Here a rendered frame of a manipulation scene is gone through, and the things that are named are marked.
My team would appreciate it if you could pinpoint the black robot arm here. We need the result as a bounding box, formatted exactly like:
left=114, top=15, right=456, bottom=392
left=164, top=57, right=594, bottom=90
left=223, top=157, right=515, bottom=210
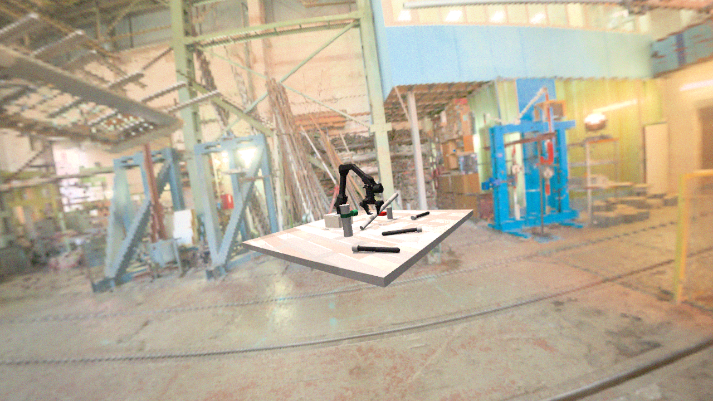
left=334, top=163, right=384, bottom=214

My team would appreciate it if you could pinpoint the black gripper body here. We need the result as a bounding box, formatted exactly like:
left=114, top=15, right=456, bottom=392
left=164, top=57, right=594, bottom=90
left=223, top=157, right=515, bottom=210
left=359, top=193, right=384, bottom=206

